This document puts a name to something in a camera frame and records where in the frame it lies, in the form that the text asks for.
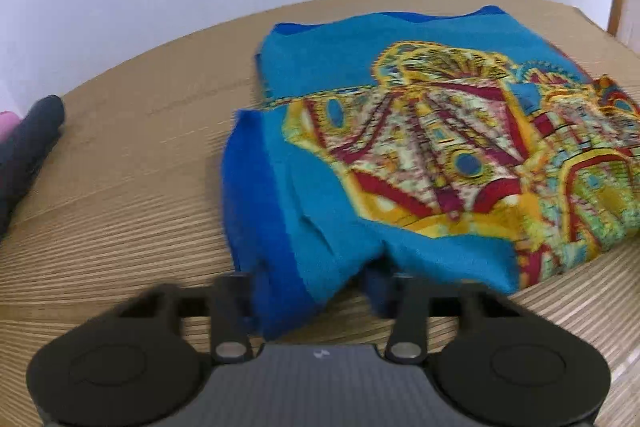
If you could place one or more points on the dark grey folded cloth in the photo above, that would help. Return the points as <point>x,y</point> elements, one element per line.
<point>30,157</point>

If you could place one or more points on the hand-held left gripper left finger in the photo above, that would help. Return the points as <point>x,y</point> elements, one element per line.
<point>230,307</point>

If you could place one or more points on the pink folded cloth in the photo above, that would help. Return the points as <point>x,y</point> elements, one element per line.
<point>7,127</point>

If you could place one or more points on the blue patterned scarf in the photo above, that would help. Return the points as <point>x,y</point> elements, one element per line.
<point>425,157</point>

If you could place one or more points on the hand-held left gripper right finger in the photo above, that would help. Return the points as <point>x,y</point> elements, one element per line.
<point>380,292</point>

